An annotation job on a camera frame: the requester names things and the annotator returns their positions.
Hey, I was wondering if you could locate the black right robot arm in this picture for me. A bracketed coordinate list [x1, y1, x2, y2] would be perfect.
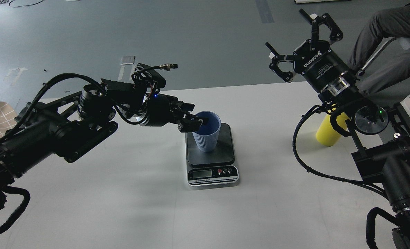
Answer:
[265, 9, 410, 249]

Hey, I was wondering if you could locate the blue ribbed cup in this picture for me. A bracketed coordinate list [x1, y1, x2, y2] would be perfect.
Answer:
[192, 111, 222, 152]

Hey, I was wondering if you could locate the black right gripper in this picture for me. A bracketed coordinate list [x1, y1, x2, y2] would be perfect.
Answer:
[265, 9, 359, 94]

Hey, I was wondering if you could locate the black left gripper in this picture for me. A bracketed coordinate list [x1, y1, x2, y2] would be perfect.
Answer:
[140, 94, 209, 133]

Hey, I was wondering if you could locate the seated person in grey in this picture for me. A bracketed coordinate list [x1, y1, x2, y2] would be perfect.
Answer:
[347, 2, 410, 95]

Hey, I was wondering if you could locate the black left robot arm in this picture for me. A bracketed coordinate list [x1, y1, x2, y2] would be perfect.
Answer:
[0, 63, 209, 234]

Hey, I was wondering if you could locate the yellow squeeze bottle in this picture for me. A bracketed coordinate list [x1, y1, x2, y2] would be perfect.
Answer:
[316, 112, 349, 147]

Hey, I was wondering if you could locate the grey floor plate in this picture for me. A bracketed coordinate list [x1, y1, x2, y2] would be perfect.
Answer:
[120, 56, 135, 66]

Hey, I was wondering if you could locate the black digital kitchen scale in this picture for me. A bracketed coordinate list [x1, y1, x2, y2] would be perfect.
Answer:
[185, 123, 239, 189]

